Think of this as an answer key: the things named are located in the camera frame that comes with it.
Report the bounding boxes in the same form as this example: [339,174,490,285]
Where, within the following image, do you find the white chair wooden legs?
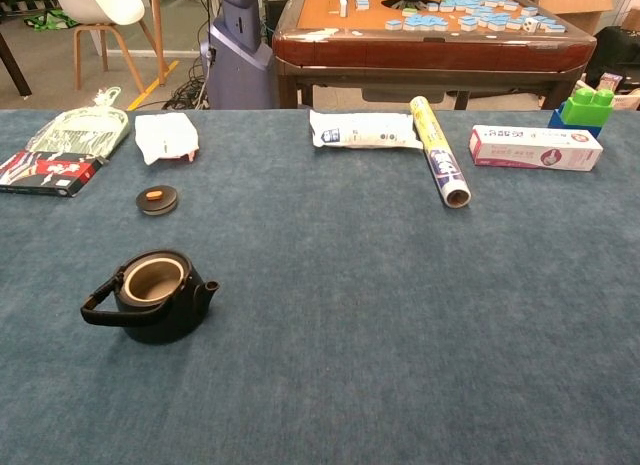
[48,0,171,95]

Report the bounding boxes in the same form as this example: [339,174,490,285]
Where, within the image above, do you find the black teapot with handle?
[79,248,221,345]

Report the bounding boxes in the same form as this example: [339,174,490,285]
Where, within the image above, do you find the dark furniture leg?
[0,32,33,97]

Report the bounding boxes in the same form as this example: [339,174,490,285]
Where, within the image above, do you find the black red flat box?
[0,149,104,198]

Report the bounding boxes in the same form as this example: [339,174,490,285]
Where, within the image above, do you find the wooden pole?
[149,0,169,88]

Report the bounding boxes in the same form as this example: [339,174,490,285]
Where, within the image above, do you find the blue toy building block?
[547,100,604,139]

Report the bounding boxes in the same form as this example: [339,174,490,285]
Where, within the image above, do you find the green bag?
[22,8,81,32]

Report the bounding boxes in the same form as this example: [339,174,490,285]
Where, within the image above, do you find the cardboard box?
[519,0,640,36]

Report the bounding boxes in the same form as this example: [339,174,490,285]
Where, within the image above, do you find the black floor cable bundle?
[162,59,211,111]

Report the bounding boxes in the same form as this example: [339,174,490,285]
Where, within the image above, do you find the cling film roll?
[409,95,473,210]

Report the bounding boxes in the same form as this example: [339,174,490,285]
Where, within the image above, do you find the blue grey machine base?
[199,0,277,110]

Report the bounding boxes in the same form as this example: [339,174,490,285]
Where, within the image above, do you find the black lid orange knob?
[135,184,180,217]

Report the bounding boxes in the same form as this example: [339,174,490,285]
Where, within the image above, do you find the blue felt table cover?
[0,108,640,465]

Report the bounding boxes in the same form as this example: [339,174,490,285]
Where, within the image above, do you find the white pink toothpaste box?
[468,124,604,173]

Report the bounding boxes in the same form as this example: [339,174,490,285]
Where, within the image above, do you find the brown mahjong table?
[272,0,599,111]

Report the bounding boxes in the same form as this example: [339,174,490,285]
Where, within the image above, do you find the black bag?
[584,25,640,91]

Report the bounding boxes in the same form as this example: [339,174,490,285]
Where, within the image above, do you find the white pouch blue print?
[308,108,425,151]

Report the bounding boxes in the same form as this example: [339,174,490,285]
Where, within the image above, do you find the green toy building block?
[559,87,615,128]

